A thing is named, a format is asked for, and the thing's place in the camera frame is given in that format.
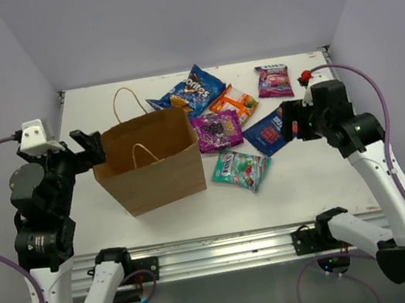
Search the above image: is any blue Doritos chip bag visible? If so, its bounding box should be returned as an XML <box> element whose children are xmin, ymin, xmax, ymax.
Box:
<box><xmin>146</xmin><ymin>64</ymin><xmax>226</xmax><ymax>118</ymax></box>

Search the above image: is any red purple berry snack packet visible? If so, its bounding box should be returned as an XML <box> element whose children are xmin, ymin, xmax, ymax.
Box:
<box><xmin>255</xmin><ymin>63</ymin><xmax>294</xmax><ymax>98</ymax></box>

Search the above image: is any purple candy packet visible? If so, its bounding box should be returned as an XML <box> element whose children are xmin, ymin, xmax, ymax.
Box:
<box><xmin>190</xmin><ymin>110</ymin><xmax>243</xmax><ymax>154</ymax></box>

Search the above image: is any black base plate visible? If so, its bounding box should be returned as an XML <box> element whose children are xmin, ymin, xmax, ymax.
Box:
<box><xmin>290</xmin><ymin>224</ymin><xmax>323</xmax><ymax>256</ymax></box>
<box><xmin>128</xmin><ymin>256</ymin><xmax>160</xmax><ymax>284</ymax></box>

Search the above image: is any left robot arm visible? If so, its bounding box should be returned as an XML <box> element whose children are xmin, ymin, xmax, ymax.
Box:
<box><xmin>9</xmin><ymin>130</ymin><xmax>136</xmax><ymax>303</ymax></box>

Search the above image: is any dark blue snack packet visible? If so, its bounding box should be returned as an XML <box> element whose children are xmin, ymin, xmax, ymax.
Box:
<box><xmin>243</xmin><ymin>107</ymin><xmax>287</xmax><ymax>157</ymax></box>

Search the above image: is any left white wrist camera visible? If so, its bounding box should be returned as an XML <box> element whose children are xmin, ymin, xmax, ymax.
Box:
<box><xmin>19</xmin><ymin>119</ymin><xmax>64</xmax><ymax>157</ymax></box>

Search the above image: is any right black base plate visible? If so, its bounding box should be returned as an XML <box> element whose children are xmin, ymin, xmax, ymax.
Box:
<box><xmin>290</xmin><ymin>224</ymin><xmax>323</xmax><ymax>256</ymax></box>

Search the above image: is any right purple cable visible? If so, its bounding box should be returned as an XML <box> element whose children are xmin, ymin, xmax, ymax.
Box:
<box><xmin>259</xmin><ymin>50</ymin><xmax>405</xmax><ymax>303</ymax></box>

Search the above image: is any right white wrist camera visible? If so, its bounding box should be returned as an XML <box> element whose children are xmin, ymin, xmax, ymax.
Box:
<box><xmin>298</xmin><ymin>70</ymin><xmax>330</xmax><ymax>107</ymax></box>

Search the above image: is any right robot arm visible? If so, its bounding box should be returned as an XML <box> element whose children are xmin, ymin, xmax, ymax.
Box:
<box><xmin>280</xmin><ymin>80</ymin><xmax>405</xmax><ymax>284</ymax></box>

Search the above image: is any brown paper bag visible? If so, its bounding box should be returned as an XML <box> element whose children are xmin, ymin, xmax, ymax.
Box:
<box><xmin>93</xmin><ymin>107</ymin><xmax>206</xmax><ymax>216</ymax></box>

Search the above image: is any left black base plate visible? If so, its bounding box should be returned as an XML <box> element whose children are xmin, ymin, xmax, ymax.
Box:
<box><xmin>128</xmin><ymin>256</ymin><xmax>160</xmax><ymax>284</ymax></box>

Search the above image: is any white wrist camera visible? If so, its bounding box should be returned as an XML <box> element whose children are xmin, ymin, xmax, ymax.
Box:
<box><xmin>298</xmin><ymin>70</ymin><xmax>330</xmax><ymax>107</ymax></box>
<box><xmin>19</xmin><ymin>119</ymin><xmax>64</xmax><ymax>157</ymax></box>

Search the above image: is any orange snack packet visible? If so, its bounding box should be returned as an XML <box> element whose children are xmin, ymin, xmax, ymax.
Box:
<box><xmin>209</xmin><ymin>84</ymin><xmax>258</xmax><ymax>126</ymax></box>

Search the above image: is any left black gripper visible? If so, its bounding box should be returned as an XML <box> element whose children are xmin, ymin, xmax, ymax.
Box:
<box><xmin>15</xmin><ymin>124</ymin><xmax>113</xmax><ymax>220</ymax></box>

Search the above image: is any teal candy packet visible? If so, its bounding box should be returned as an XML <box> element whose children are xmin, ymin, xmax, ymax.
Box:
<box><xmin>213</xmin><ymin>149</ymin><xmax>271</xmax><ymax>193</ymax></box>

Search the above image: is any aluminium mounting rail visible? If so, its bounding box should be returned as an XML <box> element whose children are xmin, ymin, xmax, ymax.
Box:
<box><xmin>64</xmin><ymin>202</ymin><xmax>394</xmax><ymax>301</ymax></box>

